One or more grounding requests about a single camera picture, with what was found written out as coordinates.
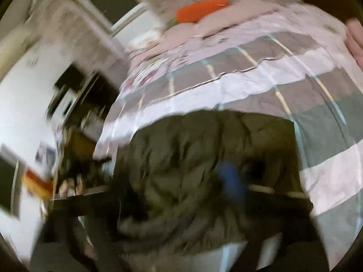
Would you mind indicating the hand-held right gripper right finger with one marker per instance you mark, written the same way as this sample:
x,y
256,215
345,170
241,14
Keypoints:
x,y
232,181

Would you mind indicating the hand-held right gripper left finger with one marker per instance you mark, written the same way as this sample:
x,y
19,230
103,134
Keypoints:
x,y
73,246

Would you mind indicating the olive hooded puffer jacket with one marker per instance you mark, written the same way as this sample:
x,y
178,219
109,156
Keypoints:
x,y
184,161

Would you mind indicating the bed with striped duvet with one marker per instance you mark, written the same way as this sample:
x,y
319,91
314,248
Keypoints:
x,y
255,62

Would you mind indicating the black desk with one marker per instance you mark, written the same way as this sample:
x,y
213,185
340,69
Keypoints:
x,y
93,90

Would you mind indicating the pink pillow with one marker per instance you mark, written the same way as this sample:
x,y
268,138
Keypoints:
x,y
181,31
241,15

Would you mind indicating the white floral pillow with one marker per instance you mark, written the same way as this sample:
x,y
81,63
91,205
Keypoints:
x,y
144,41

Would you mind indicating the orange carrot plush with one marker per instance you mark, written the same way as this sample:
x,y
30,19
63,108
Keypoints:
x,y
198,11

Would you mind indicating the folded pink quilt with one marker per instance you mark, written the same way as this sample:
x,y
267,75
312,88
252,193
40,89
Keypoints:
x,y
356,42

